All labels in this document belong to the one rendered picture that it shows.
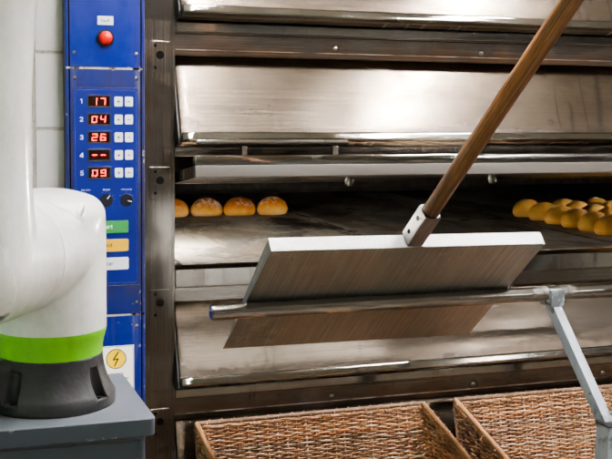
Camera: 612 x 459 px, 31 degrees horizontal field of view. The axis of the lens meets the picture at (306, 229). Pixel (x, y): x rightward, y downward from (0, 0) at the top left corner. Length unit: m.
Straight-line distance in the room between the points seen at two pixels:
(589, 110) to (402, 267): 0.86
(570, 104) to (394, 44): 0.48
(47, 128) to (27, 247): 1.19
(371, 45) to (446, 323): 0.63
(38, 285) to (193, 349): 1.29
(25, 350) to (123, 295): 1.07
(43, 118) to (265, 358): 0.70
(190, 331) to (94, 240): 1.18
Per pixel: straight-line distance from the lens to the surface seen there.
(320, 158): 2.30
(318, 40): 2.46
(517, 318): 2.74
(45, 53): 2.31
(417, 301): 2.17
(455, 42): 2.59
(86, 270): 1.27
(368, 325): 2.27
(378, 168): 2.35
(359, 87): 2.50
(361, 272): 2.06
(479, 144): 1.81
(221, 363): 2.45
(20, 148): 1.13
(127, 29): 2.31
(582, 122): 2.75
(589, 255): 2.82
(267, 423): 2.49
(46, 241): 1.18
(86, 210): 1.27
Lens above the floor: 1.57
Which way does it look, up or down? 7 degrees down
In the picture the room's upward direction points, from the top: 1 degrees clockwise
